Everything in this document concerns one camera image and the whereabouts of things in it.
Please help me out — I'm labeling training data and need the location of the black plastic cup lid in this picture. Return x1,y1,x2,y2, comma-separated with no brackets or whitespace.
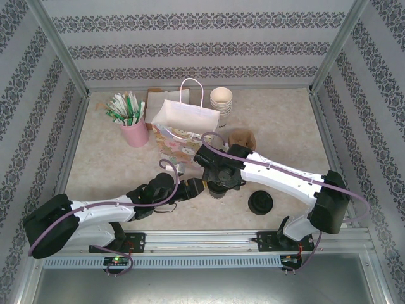
207,182,230,193

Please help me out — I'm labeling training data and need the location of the cartoon animal paper gift bag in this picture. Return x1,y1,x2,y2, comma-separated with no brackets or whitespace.
151,78,221,168

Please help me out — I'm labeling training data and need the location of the stack of black cup lids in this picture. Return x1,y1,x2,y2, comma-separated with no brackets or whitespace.
247,189,275,217

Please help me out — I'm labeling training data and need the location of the pink holder cup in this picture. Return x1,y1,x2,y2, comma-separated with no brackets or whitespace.
121,118,150,148

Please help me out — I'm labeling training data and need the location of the white paper napkin stack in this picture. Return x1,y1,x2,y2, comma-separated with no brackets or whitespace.
146,90,190,123

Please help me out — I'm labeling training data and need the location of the green white stick sachet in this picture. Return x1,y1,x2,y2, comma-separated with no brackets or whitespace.
106,109,124,123

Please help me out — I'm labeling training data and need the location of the small circuit board green light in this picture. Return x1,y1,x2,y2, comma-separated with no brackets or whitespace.
103,256,131,266

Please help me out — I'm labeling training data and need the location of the grey metal sheet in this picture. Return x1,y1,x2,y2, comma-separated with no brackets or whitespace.
18,253,390,304

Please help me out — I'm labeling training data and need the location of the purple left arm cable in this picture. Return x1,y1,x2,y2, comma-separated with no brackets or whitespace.
28,159,180,277

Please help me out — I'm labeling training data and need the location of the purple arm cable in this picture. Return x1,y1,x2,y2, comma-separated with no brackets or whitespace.
201,132,370,274
28,159,180,277

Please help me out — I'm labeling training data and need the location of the thin black wire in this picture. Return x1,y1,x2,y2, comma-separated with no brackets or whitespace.
151,202,178,213

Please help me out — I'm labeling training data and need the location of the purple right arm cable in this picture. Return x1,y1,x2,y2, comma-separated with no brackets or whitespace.
201,132,370,274

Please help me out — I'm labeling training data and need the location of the wide aluminium base rail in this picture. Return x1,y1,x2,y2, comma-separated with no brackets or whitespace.
30,230,373,254

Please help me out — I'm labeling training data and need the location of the grey slotted cable duct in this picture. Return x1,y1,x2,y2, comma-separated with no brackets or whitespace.
42,255,282,269

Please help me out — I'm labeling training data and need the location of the aluminium rail along wall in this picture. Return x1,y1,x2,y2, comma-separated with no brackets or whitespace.
87,84,313,91

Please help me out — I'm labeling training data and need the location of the aluminium side rail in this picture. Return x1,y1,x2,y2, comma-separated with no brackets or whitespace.
308,90,361,229
55,93,91,197

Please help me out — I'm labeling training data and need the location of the aluminium frame post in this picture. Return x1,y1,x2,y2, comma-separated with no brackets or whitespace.
24,0,91,98
307,0,370,95

